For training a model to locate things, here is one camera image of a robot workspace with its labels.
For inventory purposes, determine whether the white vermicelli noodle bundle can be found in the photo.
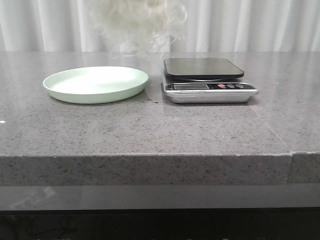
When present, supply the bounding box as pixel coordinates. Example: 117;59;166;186
89;0;187;56

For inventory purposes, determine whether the silver black kitchen scale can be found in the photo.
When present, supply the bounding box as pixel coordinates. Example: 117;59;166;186
162;57;259;104

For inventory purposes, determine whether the light green round plate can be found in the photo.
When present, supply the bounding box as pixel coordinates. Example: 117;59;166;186
43;66;149;104

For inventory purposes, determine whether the white pleated curtain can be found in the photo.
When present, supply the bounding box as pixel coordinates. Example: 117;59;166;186
0;0;320;52

